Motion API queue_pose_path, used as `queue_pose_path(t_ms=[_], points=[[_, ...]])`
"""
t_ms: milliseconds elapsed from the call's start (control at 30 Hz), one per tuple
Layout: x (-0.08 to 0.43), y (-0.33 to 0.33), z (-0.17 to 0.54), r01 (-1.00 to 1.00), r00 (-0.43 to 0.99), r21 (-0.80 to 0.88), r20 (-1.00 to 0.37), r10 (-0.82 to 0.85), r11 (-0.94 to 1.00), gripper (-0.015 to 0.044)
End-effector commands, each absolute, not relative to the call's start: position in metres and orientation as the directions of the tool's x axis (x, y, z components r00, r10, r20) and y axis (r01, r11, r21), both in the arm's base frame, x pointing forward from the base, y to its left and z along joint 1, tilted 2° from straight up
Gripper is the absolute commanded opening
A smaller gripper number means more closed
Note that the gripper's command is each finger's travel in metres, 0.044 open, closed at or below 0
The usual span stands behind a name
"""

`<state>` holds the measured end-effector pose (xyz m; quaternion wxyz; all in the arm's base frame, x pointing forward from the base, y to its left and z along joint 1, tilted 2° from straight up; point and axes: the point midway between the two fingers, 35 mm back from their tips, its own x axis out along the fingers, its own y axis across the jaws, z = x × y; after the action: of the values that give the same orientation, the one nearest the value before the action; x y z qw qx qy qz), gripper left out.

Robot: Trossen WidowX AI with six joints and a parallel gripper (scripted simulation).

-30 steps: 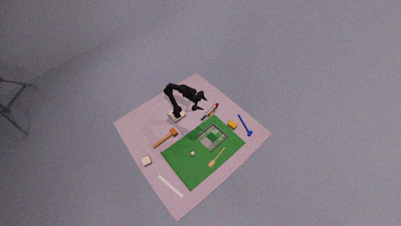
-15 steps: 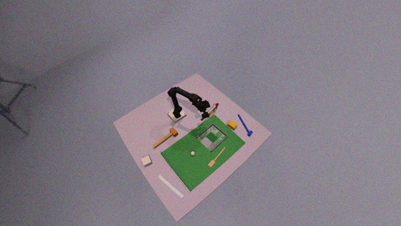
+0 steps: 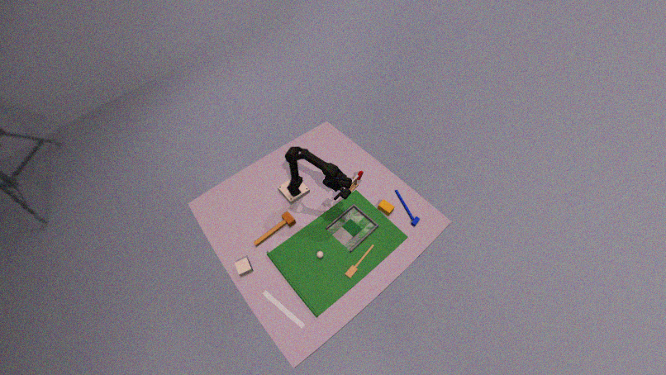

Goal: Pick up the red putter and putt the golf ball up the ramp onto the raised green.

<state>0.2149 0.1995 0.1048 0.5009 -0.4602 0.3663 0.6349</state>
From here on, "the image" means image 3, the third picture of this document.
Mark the pale grey flat bar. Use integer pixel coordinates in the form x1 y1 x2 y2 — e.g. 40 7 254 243
263 290 306 329

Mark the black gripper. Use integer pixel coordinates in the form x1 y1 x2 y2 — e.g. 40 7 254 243
323 179 351 199

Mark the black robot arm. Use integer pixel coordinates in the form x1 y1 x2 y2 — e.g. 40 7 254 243
285 147 352 197

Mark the green putting mat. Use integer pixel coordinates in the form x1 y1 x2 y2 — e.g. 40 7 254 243
269 190 407 317

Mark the blue putter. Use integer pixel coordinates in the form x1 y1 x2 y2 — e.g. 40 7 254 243
395 190 420 226

